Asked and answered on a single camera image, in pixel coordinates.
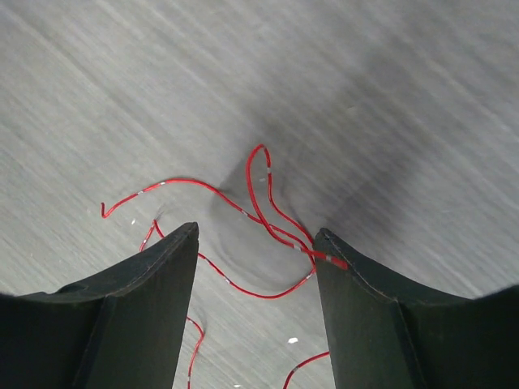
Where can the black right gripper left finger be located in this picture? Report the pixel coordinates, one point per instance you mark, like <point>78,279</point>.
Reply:
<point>119,328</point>

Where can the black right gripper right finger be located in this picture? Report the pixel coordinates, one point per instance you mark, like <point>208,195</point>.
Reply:
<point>385,330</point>

